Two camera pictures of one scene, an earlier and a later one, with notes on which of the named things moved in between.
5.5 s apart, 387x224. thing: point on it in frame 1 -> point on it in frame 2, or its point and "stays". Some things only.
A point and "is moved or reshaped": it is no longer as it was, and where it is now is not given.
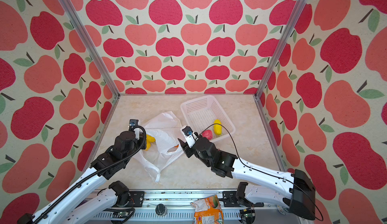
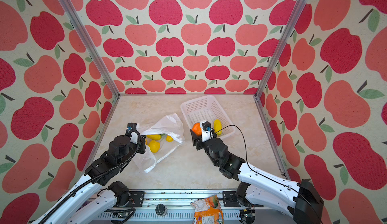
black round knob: (161, 209) stays
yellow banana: (217, 128) stays
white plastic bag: (167, 129) is moved or reshaped
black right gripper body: (187, 150) -> (198, 144)
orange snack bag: (208, 210) stays
